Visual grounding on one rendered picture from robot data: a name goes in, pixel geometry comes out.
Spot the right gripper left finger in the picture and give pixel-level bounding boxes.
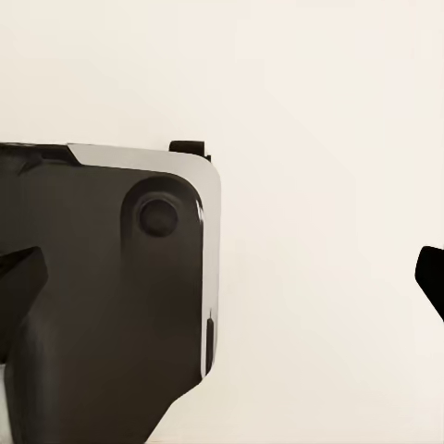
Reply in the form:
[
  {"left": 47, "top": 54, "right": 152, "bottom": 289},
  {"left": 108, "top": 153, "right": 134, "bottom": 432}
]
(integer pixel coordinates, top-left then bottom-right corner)
[{"left": 0, "top": 246, "right": 48, "bottom": 357}]

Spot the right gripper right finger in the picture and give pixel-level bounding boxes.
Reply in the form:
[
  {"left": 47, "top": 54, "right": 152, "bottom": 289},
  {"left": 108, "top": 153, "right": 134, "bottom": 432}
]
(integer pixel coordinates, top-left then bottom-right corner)
[{"left": 414, "top": 245, "right": 444, "bottom": 321}]

